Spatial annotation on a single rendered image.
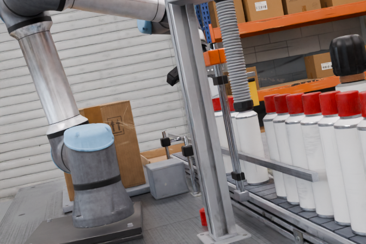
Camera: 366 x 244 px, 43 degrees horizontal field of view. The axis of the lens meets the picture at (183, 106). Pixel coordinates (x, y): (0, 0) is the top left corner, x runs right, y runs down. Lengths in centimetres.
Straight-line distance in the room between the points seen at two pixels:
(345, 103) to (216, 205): 35
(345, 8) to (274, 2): 72
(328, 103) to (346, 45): 43
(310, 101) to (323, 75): 431
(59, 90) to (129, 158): 35
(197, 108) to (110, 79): 447
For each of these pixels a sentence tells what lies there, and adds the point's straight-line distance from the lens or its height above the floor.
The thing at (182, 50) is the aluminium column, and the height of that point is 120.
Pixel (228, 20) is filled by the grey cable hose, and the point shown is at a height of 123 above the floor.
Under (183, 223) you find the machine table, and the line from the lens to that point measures 108.
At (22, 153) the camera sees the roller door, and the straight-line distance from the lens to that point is 551.
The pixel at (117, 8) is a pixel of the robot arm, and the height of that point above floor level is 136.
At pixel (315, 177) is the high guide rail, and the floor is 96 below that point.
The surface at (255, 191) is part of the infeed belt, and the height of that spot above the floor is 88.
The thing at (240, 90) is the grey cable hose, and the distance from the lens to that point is 79.
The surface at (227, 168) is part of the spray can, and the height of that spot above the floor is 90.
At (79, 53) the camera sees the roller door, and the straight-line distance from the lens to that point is 537.
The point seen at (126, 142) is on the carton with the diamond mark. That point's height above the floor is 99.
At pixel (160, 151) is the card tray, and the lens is 210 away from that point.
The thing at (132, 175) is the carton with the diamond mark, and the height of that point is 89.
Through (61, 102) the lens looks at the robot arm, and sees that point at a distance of 125.
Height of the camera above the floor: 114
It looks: 3 degrees down
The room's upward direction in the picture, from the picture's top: 11 degrees counter-clockwise
